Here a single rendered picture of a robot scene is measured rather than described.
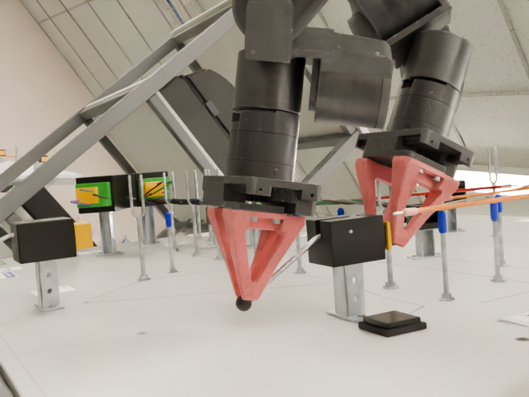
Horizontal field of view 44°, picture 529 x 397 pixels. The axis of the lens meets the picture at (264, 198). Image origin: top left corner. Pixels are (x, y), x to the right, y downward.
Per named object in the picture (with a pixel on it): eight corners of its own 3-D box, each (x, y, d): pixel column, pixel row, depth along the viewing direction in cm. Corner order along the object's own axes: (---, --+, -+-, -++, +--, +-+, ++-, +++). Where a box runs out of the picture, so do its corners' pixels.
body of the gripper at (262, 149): (264, 202, 60) (272, 123, 60) (321, 209, 51) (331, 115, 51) (199, 195, 57) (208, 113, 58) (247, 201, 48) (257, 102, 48)
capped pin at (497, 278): (508, 281, 69) (503, 200, 68) (494, 283, 68) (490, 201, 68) (501, 279, 70) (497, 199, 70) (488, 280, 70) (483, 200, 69)
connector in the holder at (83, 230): (68, 246, 77) (65, 223, 77) (84, 245, 78) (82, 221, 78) (75, 250, 73) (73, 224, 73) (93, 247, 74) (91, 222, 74)
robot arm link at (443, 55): (416, 14, 61) (478, 26, 60) (416, 45, 68) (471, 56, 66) (397, 82, 60) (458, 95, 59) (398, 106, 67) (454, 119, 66)
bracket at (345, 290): (326, 313, 61) (322, 260, 60) (347, 309, 62) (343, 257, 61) (354, 322, 56) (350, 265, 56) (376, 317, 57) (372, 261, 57)
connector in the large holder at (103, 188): (112, 205, 114) (109, 181, 113) (106, 206, 111) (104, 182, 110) (80, 207, 114) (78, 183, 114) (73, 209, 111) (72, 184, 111)
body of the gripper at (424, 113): (399, 173, 68) (418, 107, 69) (472, 173, 59) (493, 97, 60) (351, 150, 65) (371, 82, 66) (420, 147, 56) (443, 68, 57)
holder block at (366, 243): (308, 262, 59) (305, 219, 59) (359, 254, 62) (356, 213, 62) (333, 268, 56) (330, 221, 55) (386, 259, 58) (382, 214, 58)
